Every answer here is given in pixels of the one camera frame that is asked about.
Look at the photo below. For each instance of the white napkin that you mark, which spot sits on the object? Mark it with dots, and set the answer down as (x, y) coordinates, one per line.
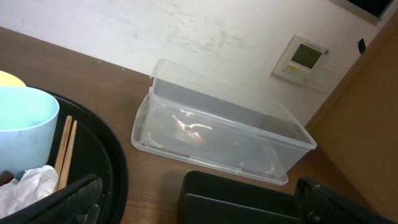
(34, 185)

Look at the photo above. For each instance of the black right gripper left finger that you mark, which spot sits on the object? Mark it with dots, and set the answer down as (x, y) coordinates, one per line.
(75, 203)

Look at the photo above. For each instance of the light blue cup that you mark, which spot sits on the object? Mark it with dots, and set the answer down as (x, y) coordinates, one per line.
(28, 121)

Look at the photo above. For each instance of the round black serving tray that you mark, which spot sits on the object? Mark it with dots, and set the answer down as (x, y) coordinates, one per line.
(96, 151)

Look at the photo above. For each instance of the wall control panel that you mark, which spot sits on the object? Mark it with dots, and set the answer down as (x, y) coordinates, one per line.
(307, 63)

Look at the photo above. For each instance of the wooden chopstick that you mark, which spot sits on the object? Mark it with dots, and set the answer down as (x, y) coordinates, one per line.
(62, 148)
(62, 183)

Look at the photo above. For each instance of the yellow bowl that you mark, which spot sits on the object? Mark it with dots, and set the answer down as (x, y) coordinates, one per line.
(6, 79)

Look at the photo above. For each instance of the clear plastic bin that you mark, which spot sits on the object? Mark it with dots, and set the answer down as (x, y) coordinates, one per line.
(179, 87)

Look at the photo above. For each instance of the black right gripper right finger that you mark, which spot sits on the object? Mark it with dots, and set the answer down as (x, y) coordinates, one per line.
(318, 204)

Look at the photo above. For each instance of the black rectangular tray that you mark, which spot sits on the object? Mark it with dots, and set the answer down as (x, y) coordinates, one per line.
(206, 199)

